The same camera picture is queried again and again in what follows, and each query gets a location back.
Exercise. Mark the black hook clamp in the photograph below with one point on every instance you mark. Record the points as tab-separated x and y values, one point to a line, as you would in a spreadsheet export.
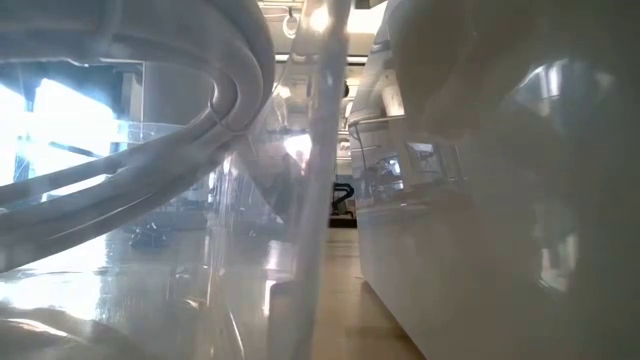
345	190

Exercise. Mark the clear plastic bin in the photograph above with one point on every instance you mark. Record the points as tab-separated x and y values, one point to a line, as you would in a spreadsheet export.
240	300
475	275

